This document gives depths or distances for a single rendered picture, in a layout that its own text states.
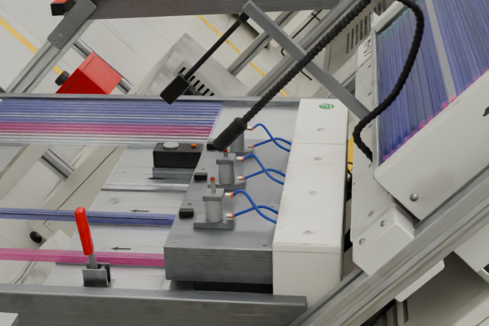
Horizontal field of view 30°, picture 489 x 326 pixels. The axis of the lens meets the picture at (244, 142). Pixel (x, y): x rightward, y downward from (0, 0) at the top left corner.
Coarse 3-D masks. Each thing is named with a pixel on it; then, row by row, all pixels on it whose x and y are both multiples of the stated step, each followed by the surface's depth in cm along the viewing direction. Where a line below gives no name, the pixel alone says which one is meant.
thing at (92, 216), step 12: (0, 216) 130; (12, 216) 130; (24, 216) 130; (36, 216) 130; (48, 216) 129; (60, 216) 129; (72, 216) 129; (96, 216) 128; (108, 216) 128; (120, 216) 128; (132, 216) 128; (144, 216) 128; (156, 216) 128; (168, 216) 128
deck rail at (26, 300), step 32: (0, 288) 111; (32, 288) 111; (64, 288) 111; (96, 288) 111; (32, 320) 112; (64, 320) 111; (96, 320) 110; (128, 320) 110; (160, 320) 109; (192, 320) 109; (224, 320) 108; (256, 320) 108; (288, 320) 107
